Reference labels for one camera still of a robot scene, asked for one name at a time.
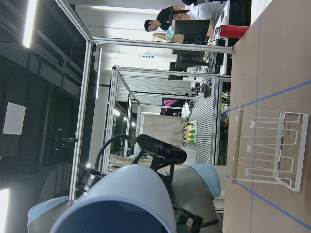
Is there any person in black shirt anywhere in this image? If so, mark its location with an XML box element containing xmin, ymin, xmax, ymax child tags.
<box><xmin>144</xmin><ymin>5</ymin><xmax>187</xmax><ymax>32</ymax></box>

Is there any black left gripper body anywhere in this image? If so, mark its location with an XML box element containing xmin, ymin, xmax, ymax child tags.
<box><xmin>75</xmin><ymin>167</ymin><xmax>203</xmax><ymax>233</ymax></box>

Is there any white wire cup holder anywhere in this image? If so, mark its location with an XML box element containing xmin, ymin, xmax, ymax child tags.
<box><xmin>230</xmin><ymin>105</ymin><xmax>309</xmax><ymax>192</ymax></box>

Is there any cardboard box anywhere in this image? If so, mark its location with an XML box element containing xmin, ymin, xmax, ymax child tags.
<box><xmin>153</xmin><ymin>33</ymin><xmax>184</xmax><ymax>43</ymax></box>

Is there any light blue plastic cup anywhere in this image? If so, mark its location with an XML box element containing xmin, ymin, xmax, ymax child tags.
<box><xmin>51</xmin><ymin>165</ymin><xmax>177</xmax><ymax>233</ymax></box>

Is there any black computer monitor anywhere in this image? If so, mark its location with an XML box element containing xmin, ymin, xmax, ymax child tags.
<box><xmin>174</xmin><ymin>19</ymin><xmax>210</xmax><ymax>44</ymax></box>

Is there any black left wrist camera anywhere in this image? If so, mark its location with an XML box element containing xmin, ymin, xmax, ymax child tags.
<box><xmin>136</xmin><ymin>134</ymin><xmax>187</xmax><ymax>164</ymax></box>

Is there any red cylinder bottle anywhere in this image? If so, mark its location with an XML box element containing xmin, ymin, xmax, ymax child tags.
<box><xmin>219</xmin><ymin>25</ymin><xmax>250</xmax><ymax>38</ymax></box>

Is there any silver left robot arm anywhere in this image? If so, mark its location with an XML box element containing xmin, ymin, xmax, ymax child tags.
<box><xmin>27</xmin><ymin>164</ymin><xmax>222</xmax><ymax>233</ymax></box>

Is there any black left camera cable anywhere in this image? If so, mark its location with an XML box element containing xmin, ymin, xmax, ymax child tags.
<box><xmin>94</xmin><ymin>133</ymin><xmax>138</xmax><ymax>170</ymax></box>

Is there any person in grey shirt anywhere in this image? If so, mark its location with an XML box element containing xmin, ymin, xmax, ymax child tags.
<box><xmin>169</xmin><ymin>1</ymin><xmax>225</xmax><ymax>27</ymax></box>

